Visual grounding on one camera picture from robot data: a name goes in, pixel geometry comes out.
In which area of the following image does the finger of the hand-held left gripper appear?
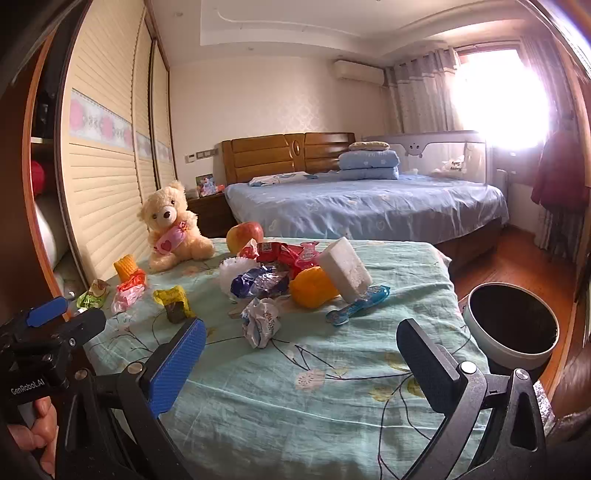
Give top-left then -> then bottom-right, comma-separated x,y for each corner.
60,307 -> 107,348
25,296 -> 70,327

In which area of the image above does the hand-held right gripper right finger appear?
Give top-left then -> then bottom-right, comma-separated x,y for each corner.
396,318 -> 548,480

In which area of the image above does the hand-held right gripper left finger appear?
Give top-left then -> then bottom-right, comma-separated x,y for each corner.
60,318 -> 207,480

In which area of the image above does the green candy wrapper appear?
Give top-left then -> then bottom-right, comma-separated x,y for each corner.
76,278 -> 110,308

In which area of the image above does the orange white wrapper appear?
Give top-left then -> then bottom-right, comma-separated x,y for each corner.
111,270 -> 147,315

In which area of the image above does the white round bin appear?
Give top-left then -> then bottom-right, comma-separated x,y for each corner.
462,282 -> 561,370

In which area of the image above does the yellow snack wrapper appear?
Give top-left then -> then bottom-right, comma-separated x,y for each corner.
152,285 -> 197,324

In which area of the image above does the blue lollipop packet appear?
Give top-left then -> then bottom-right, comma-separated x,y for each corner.
325,285 -> 391,326

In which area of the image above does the white paper wrapper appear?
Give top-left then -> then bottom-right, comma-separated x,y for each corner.
240,298 -> 282,349

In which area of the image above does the white paper cake liner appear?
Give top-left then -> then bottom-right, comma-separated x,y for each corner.
218,257 -> 259,301

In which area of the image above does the blue purple foil wrapper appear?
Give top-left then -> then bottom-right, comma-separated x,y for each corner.
230,265 -> 291,301

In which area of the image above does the white foam block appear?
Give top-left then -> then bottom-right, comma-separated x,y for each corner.
320,237 -> 373,303

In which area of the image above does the red snack wrapper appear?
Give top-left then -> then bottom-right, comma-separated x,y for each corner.
238,239 -> 280,267

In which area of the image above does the red pink wrapper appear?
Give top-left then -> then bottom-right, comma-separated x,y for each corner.
276,244 -> 303,278

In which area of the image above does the pink candy packet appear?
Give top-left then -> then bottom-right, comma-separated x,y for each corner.
295,243 -> 321,273

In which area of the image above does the person's left hand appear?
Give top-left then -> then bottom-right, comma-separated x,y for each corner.
7,397 -> 58,462

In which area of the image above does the orange corn snack packet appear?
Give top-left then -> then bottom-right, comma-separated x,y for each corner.
113,256 -> 139,281

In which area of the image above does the white cloth bundle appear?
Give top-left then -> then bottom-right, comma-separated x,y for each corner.
34,194 -> 57,271

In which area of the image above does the teal floral blanket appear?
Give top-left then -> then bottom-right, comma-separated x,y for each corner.
60,237 -> 495,480

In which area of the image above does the cream teddy bear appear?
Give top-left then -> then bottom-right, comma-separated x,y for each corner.
141,180 -> 216,273

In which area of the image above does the cream sliding door wardrobe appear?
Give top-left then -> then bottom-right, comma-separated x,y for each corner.
28,0 -> 178,319

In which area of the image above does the red apple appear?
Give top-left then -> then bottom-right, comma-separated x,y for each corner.
226,222 -> 264,256

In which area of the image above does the wooden nightstand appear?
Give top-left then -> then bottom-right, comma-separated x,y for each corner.
186,191 -> 236,238

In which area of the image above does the bed with blue sheet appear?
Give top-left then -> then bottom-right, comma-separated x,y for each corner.
224,168 -> 510,259

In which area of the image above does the grey patterned curtain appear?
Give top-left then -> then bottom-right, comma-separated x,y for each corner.
385,48 -> 462,134
522,34 -> 587,259

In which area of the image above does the white printed cloth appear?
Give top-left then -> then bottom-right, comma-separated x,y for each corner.
249,172 -> 319,188

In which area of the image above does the folded blue quilt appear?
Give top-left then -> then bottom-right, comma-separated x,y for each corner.
338,148 -> 400,181

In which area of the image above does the red hanging garment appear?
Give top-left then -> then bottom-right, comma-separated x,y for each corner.
530,129 -> 589,213

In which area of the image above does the wooden headboard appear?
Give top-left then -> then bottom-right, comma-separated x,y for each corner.
222,132 -> 356,185

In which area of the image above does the bright window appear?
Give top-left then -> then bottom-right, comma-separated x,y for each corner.
450,46 -> 550,148

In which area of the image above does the white air conditioner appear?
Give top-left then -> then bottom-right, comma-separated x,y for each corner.
333,60 -> 385,84

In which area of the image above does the grey bed guard rail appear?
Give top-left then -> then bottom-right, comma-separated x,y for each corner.
361,130 -> 488,185

